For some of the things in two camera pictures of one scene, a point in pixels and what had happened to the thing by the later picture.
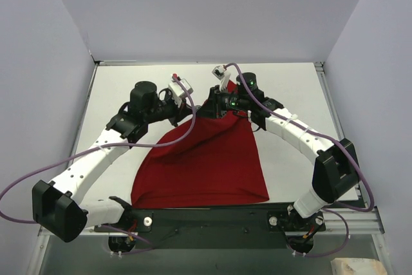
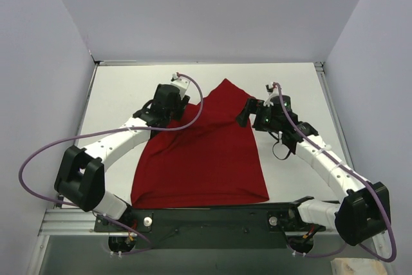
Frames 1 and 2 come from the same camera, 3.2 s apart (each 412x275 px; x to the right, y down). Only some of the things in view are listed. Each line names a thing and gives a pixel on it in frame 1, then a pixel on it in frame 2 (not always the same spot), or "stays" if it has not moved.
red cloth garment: x=218 y=164 stays
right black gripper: x=215 y=104 to x=254 y=107
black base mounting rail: x=237 y=228 stays
